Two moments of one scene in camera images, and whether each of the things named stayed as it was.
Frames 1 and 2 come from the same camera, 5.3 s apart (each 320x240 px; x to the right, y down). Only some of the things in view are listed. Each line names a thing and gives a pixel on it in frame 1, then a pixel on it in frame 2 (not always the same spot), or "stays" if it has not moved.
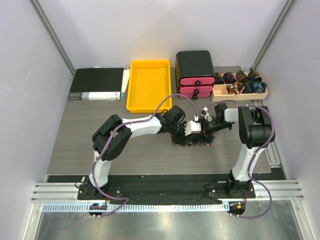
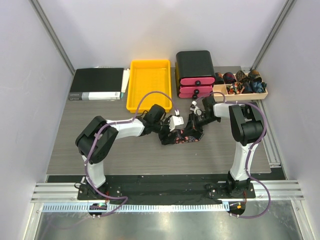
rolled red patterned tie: x=229 y=78 stays
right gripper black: x=206 y=132 -> x=192 y=128
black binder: x=97 y=83 stays
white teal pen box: x=125 y=81 stays
